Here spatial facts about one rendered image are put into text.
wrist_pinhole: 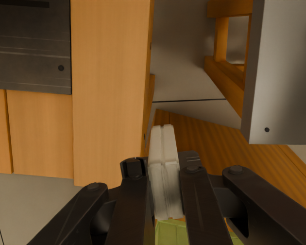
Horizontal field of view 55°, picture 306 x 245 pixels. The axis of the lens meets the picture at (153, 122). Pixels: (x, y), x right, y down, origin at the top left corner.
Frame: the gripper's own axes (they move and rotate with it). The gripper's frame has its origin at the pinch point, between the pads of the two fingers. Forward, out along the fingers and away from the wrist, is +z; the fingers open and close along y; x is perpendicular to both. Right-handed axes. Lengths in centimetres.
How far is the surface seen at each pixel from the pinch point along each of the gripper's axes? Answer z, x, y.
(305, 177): 89, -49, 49
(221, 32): 103, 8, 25
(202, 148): 92, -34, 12
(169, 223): 50, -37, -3
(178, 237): 45, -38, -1
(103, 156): 39.8, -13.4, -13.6
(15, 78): 39.0, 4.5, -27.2
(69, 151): 42.0, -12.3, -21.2
